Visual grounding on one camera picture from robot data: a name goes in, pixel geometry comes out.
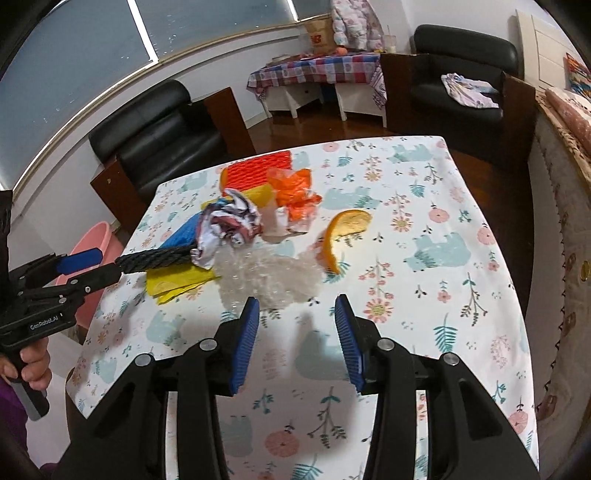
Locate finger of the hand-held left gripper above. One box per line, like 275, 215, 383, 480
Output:
9, 248, 103, 289
28, 262, 123, 301

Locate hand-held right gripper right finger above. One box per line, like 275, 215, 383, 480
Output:
333, 294, 541, 480

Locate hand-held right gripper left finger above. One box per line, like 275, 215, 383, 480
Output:
51, 295, 262, 480

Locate pink plastic bin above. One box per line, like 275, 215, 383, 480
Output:
48, 220, 125, 344

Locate black foam net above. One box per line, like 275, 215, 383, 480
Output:
115, 246, 197, 274

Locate clear plastic bag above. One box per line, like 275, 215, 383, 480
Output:
215, 247, 324, 311

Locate yellow foam net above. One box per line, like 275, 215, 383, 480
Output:
247, 184, 275, 210

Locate person's left forearm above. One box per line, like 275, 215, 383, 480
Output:
0, 377, 33, 472

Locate person's left hand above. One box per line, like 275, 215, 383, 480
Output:
0, 339, 52, 383

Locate yellow foam sheet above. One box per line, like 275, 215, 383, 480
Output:
147, 267, 223, 306

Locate floral bear print tablecloth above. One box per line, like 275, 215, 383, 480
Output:
65, 135, 541, 480

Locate blue sponge cloth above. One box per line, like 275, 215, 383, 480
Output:
159, 217, 206, 254

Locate crumpled printed paper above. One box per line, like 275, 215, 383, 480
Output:
191, 188, 264, 271

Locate black leather armchair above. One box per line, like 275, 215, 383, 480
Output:
89, 79, 257, 234
381, 24, 536, 176

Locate orange plastic bag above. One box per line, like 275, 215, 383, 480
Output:
267, 167, 324, 243

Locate red foam net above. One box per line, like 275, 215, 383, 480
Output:
219, 150, 295, 192

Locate white side table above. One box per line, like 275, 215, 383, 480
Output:
265, 80, 386, 127

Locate brown patterned bed blanket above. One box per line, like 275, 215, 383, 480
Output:
526, 88, 591, 416

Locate checkered tablecloth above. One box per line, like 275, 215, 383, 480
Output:
247, 51, 387, 109

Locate light printed cloth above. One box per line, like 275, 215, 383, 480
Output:
441, 73, 502, 110

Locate brown paper bag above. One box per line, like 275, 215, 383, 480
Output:
302, 14, 334, 52

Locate white padded jacket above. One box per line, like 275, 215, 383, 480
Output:
330, 0, 385, 51

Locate white bed headboard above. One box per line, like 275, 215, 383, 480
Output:
516, 10, 571, 90

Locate colourful printed pillow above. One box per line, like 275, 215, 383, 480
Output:
564, 52, 591, 88

